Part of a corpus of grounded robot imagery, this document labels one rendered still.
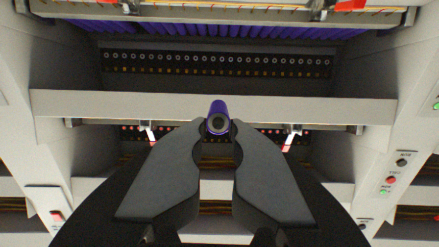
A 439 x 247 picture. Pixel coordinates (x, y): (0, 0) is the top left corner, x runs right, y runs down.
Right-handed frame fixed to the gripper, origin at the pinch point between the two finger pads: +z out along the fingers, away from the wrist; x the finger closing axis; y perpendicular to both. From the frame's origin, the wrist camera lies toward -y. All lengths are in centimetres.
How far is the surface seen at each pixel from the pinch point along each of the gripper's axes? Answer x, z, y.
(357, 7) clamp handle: 13.6, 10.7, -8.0
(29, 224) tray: -54, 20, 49
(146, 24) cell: -13.3, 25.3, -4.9
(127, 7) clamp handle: -12.7, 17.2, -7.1
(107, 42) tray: -25.5, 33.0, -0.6
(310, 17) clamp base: 12.9, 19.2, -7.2
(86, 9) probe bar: -20.3, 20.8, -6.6
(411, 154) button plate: 35.8, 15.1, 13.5
